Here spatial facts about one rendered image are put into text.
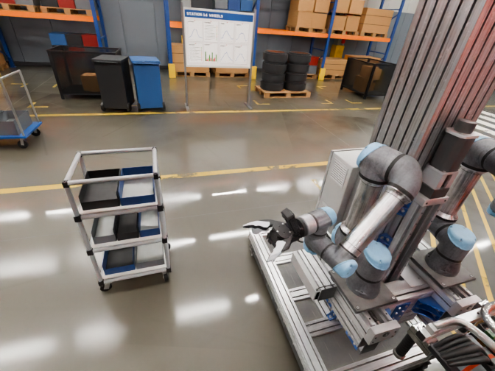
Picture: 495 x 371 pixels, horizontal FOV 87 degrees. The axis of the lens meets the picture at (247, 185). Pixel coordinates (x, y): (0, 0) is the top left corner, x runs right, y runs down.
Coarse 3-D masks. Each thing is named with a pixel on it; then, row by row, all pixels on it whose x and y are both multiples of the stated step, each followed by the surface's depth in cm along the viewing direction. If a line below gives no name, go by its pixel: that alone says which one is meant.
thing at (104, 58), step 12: (96, 60) 475; (108, 60) 477; (120, 60) 480; (96, 72) 488; (108, 72) 490; (120, 72) 493; (108, 84) 501; (120, 84) 504; (108, 96) 514; (120, 96) 516; (132, 96) 556; (120, 108) 529
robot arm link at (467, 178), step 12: (480, 144) 113; (492, 144) 109; (468, 156) 117; (480, 156) 111; (468, 168) 117; (480, 168) 115; (456, 180) 124; (468, 180) 120; (456, 192) 125; (468, 192) 123; (444, 204) 131; (456, 204) 127; (444, 216) 131; (456, 216) 131; (432, 228) 135
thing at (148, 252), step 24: (72, 168) 155; (144, 168) 189; (96, 192) 167; (120, 192) 166; (144, 192) 175; (96, 216) 159; (120, 216) 192; (144, 216) 198; (96, 240) 174; (120, 240) 180; (144, 240) 183; (96, 264) 180; (120, 264) 198; (144, 264) 199; (168, 264) 200
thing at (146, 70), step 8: (136, 56) 534; (144, 56) 541; (136, 64) 495; (144, 64) 500; (152, 64) 506; (136, 72) 501; (144, 72) 507; (152, 72) 513; (136, 80) 509; (144, 80) 514; (152, 80) 520; (160, 80) 526; (136, 88) 517; (144, 88) 522; (152, 88) 528; (160, 88) 533; (136, 96) 571; (144, 96) 530; (152, 96) 536; (160, 96) 542; (144, 104) 537; (152, 104) 543; (160, 104) 549
